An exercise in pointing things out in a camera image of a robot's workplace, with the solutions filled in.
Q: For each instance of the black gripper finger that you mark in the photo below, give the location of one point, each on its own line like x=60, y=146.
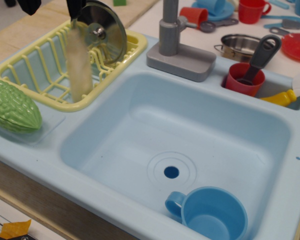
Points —
x=29, y=6
x=75, y=8

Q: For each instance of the cream detergent bottle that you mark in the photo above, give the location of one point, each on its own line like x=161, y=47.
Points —
x=78, y=65

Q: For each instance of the yellow drying rack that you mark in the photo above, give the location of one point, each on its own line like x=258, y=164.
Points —
x=39, y=69

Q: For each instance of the light blue toy sink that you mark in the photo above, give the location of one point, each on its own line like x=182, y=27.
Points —
x=150, y=133

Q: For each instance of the blue cup in sink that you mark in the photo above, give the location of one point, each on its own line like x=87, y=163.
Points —
x=210, y=211

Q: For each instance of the black wheel top left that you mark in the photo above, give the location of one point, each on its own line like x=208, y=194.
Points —
x=10, y=3

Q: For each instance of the metal pot lid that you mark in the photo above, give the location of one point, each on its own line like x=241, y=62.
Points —
x=102, y=29

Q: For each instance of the green block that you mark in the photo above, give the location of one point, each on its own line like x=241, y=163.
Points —
x=119, y=3

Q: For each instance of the green bitter gourd toy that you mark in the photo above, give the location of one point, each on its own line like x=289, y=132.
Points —
x=18, y=112

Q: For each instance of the grey toy faucet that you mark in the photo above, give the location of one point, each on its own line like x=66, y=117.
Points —
x=170, y=56

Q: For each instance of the red cup lying down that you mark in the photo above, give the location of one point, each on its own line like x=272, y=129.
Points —
x=194, y=15

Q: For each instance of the grey measuring spoon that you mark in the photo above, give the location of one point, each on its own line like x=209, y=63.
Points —
x=210, y=26

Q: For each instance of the blue cup on plate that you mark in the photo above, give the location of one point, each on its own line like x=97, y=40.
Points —
x=214, y=7

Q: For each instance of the blue plate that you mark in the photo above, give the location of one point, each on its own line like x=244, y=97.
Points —
x=227, y=12

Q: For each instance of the steel pot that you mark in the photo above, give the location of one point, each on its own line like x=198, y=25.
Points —
x=238, y=47

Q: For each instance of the red cup in holder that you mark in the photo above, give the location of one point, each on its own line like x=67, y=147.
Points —
x=234, y=80

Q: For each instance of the red mug upright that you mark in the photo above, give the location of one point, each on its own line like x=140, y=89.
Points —
x=250, y=11

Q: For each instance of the grey black spatula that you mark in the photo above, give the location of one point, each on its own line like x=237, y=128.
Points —
x=267, y=47

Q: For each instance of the teal utensil top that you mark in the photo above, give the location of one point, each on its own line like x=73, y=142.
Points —
x=279, y=4

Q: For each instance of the orange tape piece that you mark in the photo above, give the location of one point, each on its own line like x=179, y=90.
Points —
x=15, y=229

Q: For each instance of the red plate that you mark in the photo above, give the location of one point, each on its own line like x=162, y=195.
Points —
x=291, y=45

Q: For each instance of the yellow toy bottle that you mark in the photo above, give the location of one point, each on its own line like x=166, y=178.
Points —
x=282, y=99

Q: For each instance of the teal toy knife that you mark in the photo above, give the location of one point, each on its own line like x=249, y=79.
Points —
x=278, y=17

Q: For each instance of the grey utensil handle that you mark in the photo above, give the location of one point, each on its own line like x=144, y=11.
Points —
x=278, y=31

